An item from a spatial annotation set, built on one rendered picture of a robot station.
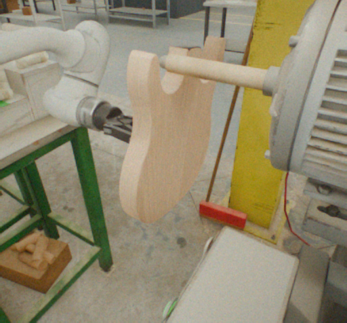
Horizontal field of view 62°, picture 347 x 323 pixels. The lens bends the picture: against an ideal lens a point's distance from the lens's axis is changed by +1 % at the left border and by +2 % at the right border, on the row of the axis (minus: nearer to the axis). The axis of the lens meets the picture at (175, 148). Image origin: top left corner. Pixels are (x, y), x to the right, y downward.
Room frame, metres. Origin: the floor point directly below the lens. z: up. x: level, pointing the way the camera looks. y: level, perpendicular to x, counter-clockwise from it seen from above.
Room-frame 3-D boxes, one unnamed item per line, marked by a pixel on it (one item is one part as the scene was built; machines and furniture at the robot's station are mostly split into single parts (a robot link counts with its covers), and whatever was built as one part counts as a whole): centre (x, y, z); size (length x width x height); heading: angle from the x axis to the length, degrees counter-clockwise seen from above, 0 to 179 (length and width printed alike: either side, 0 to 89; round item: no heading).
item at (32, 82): (1.04, 0.57, 1.02); 0.27 x 0.15 x 0.17; 59
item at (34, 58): (0.99, 0.48, 1.12); 0.11 x 0.03 x 0.03; 149
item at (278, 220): (1.38, -0.53, 0.02); 0.40 x 0.40 x 0.02; 59
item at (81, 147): (0.95, 0.37, 0.45); 0.05 x 0.05 x 0.90; 59
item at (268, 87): (0.43, -0.15, 1.25); 0.05 x 0.02 x 0.05; 149
